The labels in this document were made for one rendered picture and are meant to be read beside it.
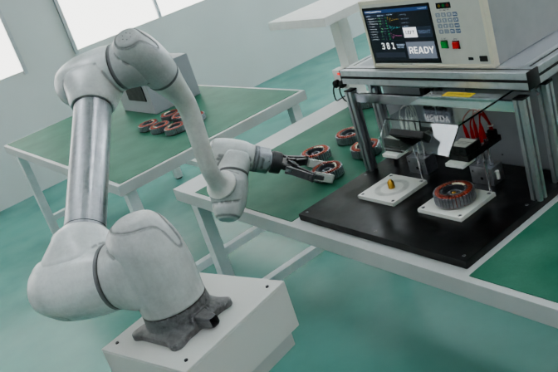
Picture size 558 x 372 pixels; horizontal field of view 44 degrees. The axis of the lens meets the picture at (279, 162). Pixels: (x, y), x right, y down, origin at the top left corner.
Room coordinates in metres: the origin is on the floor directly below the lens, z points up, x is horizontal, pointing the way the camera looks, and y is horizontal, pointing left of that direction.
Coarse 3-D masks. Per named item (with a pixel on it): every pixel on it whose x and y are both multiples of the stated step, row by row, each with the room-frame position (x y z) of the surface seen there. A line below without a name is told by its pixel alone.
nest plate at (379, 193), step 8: (392, 176) 1.96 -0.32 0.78; (400, 176) 1.94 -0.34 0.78; (376, 184) 1.93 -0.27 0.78; (384, 184) 1.91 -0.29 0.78; (400, 184) 1.88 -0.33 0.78; (408, 184) 1.86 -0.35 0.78; (416, 184) 1.84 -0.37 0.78; (424, 184) 1.85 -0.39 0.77; (368, 192) 1.90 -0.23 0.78; (376, 192) 1.88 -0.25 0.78; (384, 192) 1.86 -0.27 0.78; (392, 192) 1.85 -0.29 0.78; (400, 192) 1.83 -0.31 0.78; (408, 192) 1.81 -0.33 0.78; (368, 200) 1.87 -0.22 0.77; (376, 200) 1.83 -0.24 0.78; (384, 200) 1.81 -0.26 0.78; (392, 200) 1.79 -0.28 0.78; (400, 200) 1.79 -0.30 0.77
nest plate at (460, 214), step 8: (480, 192) 1.67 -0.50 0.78; (488, 192) 1.66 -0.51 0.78; (432, 200) 1.72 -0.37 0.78; (480, 200) 1.63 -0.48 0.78; (488, 200) 1.63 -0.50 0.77; (424, 208) 1.68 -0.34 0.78; (432, 208) 1.67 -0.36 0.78; (440, 208) 1.65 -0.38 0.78; (456, 208) 1.63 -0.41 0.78; (464, 208) 1.61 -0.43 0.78; (472, 208) 1.60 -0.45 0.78; (440, 216) 1.63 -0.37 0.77; (448, 216) 1.60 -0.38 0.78; (456, 216) 1.59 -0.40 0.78; (464, 216) 1.58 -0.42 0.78
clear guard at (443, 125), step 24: (432, 96) 1.74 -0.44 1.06; (480, 96) 1.62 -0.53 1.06; (504, 96) 1.58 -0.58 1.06; (384, 120) 1.68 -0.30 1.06; (408, 120) 1.62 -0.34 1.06; (432, 120) 1.56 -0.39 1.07; (456, 120) 1.51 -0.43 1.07; (384, 144) 1.64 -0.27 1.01; (408, 144) 1.57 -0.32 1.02; (432, 144) 1.51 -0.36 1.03
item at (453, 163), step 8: (488, 136) 1.75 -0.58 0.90; (496, 136) 1.74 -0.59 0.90; (456, 144) 1.71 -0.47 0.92; (464, 144) 1.69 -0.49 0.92; (472, 144) 1.69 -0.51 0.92; (480, 144) 1.70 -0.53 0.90; (488, 144) 1.71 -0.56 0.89; (456, 152) 1.70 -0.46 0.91; (464, 152) 1.67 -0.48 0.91; (472, 152) 1.68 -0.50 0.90; (480, 152) 1.69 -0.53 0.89; (488, 152) 1.73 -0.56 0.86; (456, 160) 1.70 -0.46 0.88; (464, 160) 1.68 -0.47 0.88; (472, 160) 1.68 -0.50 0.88; (464, 168) 1.66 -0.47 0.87
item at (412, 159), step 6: (408, 156) 1.97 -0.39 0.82; (414, 156) 1.95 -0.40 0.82; (420, 156) 1.94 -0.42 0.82; (426, 156) 1.92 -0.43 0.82; (432, 156) 1.93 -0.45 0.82; (408, 162) 1.97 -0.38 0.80; (414, 162) 1.95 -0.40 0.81; (420, 162) 1.92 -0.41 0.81; (426, 162) 1.91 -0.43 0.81; (432, 162) 1.93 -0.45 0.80; (414, 168) 1.95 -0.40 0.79; (426, 168) 1.91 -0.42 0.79; (432, 168) 1.92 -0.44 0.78
